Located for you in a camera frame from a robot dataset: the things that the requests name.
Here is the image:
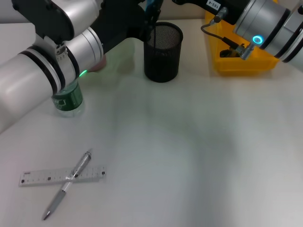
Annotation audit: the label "black mesh pen cup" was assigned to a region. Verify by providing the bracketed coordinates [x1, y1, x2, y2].
[143, 21, 184, 83]

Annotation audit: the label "yellow plastic storage bin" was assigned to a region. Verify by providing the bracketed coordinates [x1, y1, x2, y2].
[205, 11, 280, 76]

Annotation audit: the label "clear silver ballpoint pen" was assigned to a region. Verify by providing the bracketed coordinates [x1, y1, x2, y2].
[42, 148, 94, 221]

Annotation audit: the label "right gripper grey cable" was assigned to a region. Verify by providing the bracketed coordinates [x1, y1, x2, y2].
[200, 6, 257, 61]

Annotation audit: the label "blue scissors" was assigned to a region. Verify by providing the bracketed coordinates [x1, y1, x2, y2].
[144, 0, 164, 26]

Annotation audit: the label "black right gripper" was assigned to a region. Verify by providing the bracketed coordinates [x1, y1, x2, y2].
[171, 0, 253, 25]

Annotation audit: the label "transparent plastic ruler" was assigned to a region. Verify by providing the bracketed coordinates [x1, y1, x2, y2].
[18, 165, 107, 188]

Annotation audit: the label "pink toy peach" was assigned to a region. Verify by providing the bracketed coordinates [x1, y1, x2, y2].
[90, 58, 107, 72]

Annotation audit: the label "green plastic wrapper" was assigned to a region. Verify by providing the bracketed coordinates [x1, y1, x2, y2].
[219, 46, 242, 58]

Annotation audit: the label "clear bottle with green label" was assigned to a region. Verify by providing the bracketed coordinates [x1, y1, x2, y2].
[51, 81, 85, 118]

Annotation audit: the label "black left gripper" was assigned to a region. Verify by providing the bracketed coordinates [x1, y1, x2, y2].
[90, 0, 164, 55]

